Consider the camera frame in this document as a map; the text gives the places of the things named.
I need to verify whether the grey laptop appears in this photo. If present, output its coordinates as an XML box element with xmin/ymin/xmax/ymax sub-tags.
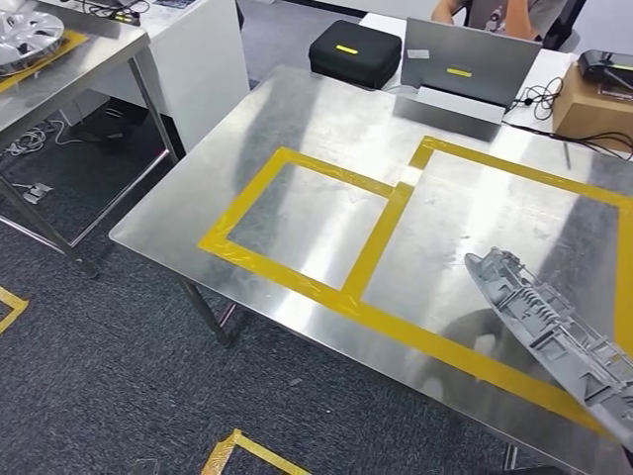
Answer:
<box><xmin>392</xmin><ymin>17</ymin><xmax>543</xmax><ymax>143</ymax></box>

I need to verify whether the black office chair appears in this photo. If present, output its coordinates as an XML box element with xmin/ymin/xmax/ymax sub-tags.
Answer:
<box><xmin>541</xmin><ymin>0</ymin><xmax>588</xmax><ymax>51</ymax></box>

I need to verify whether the white power strip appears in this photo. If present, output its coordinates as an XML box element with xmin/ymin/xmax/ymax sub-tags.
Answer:
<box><xmin>22</xmin><ymin>182</ymin><xmax>54</xmax><ymax>206</ymax></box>

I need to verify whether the black zip case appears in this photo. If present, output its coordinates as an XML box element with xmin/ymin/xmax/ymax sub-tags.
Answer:
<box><xmin>309</xmin><ymin>19</ymin><xmax>403</xmax><ymax>91</ymax></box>

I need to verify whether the black bag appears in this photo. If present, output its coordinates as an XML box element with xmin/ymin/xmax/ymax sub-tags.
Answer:
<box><xmin>69</xmin><ymin>104</ymin><xmax>127</xmax><ymax>146</ymax></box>

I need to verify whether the black device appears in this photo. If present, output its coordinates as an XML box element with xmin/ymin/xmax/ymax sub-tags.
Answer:
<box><xmin>577</xmin><ymin>48</ymin><xmax>633</xmax><ymax>100</ymax></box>

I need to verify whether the white cable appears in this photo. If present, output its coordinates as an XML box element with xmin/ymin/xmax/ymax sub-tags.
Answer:
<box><xmin>5</xmin><ymin>120</ymin><xmax>68</xmax><ymax>158</ymax></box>

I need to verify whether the person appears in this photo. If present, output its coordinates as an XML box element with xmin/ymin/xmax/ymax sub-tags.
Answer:
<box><xmin>430</xmin><ymin>0</ymin><xmax>570</xmax><ymax>41</ymax></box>

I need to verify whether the black power strip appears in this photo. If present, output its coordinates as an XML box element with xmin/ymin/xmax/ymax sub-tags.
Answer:
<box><xmin>74</xmin><ymin>0</ymin><xmax>152</xmax><ymax>28</ymax></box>

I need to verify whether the black cable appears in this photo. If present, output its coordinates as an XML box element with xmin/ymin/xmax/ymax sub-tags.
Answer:
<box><xmin>502</xmin><ymin>76</ymin><xmax>633</xmax><ymax>162</ymax></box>

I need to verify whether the white cabinet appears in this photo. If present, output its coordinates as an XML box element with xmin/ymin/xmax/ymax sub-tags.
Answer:
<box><xmin>59</xmin><ymin>0</ymin><xmax>250</xmax><ymax>155</ymax></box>

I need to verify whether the large yellow tape frame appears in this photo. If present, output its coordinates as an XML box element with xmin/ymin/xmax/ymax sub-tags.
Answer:
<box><xmin>341</xmin><ymin>136</ymin><xmax>633</xmax><ymax>439</ymax></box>

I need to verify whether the stainless steel table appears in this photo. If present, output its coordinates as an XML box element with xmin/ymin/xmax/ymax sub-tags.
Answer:
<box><xmin>0</xmin><ymin>0</ymin><xmax>179</xmax><ymax>280</ymax></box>

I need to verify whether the yellow floor tape square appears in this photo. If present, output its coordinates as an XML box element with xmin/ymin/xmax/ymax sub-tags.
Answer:
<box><xmin>200</xmin><ymin>428</ymin><xmax>313</xmax><ymax>475</ymax></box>
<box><xmin>0</xmin><ymin>285</ymin><xmax>30</xmax><ymax>336</ymax></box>

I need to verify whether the cardboard box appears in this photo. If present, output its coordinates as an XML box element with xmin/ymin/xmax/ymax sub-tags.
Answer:
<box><xmin>552</xmin><ymin>61</ymin><xmax>633</xmax><ymax>153</ymax></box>

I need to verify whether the silver wheel hubcap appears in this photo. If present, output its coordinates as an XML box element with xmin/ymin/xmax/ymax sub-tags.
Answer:
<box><xmin>0</xmin><ymin>9</ymin><xmax>66</xmax><ymax>67</ymax></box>

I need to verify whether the grey plastic wheel hubcap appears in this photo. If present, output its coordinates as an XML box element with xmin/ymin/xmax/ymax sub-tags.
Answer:
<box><xmin>463</xmin><ymin>246</ymin><xmax>633</xmax><ymax>453</ymax></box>

